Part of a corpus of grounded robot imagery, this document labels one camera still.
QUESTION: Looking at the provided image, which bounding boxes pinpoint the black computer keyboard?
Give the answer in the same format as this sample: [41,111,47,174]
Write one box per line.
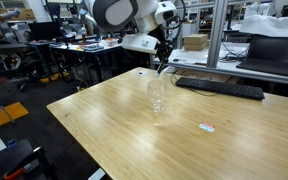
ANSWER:
[174,76,266,101]

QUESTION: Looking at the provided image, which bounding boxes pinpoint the small red white sticker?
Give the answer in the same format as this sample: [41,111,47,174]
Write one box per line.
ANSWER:
[198,121,217,133]

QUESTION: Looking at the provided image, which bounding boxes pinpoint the cluttered lab table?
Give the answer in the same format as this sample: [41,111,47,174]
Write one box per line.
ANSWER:
[48,36,132,84]

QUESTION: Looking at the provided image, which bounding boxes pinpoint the grey side bench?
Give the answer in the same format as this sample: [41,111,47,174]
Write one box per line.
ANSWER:
[152,39,288,88]

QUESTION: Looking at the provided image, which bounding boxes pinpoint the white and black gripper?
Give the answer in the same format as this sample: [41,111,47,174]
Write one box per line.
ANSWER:
[121,26,175,68]

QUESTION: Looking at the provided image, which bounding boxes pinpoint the small cardboard box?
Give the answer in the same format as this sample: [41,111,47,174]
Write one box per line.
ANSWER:
[183,33,209,52]

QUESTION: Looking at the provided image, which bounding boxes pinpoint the black office chair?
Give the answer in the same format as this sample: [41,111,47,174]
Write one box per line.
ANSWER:
[17,54,48,93]

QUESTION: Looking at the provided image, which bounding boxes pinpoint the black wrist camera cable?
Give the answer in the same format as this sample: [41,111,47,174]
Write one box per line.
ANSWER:
[168,0,188,44]

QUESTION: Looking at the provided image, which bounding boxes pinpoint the clear plastic cup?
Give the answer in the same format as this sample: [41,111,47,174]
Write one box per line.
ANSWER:
[146,78,167,114]

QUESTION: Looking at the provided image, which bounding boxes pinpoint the black laptop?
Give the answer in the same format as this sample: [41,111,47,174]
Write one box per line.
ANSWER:
[235,33,288,77]

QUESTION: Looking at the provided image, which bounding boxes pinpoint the orange floor mat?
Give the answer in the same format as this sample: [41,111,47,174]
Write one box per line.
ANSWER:
[0,101,30,130]

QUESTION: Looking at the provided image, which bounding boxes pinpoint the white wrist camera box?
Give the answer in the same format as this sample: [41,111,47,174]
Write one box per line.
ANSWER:
[153,1,178,25]

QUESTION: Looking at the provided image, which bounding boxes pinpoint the black computer monitor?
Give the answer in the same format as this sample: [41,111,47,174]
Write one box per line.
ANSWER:
[27,21,62,42]

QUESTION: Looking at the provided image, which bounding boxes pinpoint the orange clamp handle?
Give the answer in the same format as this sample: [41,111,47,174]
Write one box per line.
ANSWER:
[3,166,28,180]

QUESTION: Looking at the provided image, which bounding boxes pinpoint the orange bowl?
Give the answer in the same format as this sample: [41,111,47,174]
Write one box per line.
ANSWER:
[101,37,120,47]

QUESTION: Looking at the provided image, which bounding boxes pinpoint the white cloth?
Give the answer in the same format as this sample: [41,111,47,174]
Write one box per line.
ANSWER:
[238,13,288,38]

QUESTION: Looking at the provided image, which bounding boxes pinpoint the aluminium frame post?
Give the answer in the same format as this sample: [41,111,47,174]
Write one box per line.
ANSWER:
[207,0,231,69]

